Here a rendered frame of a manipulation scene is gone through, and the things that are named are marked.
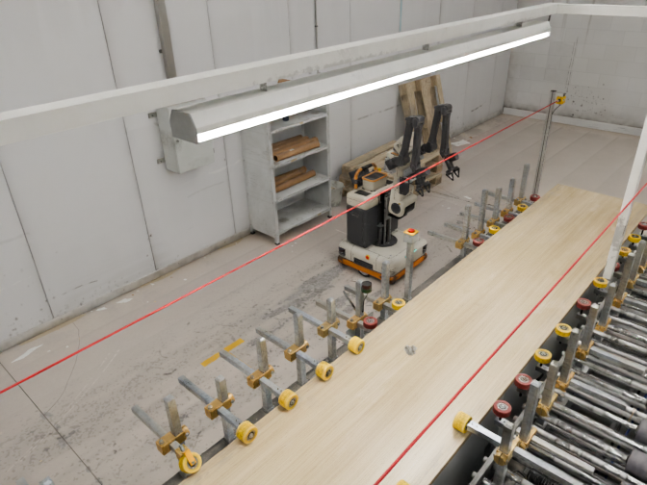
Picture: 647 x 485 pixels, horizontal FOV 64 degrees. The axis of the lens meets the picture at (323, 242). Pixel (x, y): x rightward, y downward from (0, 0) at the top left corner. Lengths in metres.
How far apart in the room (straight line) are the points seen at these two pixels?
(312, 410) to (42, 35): 3.28
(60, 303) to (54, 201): 0.91
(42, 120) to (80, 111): 0.08
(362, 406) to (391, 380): 0.22
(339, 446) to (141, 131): 3.39
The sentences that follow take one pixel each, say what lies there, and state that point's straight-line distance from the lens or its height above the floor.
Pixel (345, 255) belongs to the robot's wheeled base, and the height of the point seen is 0.15.
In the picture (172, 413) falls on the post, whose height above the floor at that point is 1.10.
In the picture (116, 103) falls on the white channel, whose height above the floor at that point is 2.44.
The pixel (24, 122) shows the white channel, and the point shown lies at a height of 2.45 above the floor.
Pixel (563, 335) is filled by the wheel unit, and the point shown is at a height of 0.88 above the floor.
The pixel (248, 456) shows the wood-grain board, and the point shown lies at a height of 0.90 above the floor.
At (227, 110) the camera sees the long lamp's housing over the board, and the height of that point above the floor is 2.37.
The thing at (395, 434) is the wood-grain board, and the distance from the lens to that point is 2.43.
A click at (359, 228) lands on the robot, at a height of 0.49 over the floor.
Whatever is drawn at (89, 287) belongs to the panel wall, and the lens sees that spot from 5.07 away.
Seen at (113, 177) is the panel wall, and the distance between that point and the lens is 4.84.
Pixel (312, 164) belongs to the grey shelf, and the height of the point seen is 0.61.
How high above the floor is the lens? 2.73
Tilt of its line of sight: 29 degrees down
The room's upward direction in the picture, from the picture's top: 2 degrees counter-clockwise
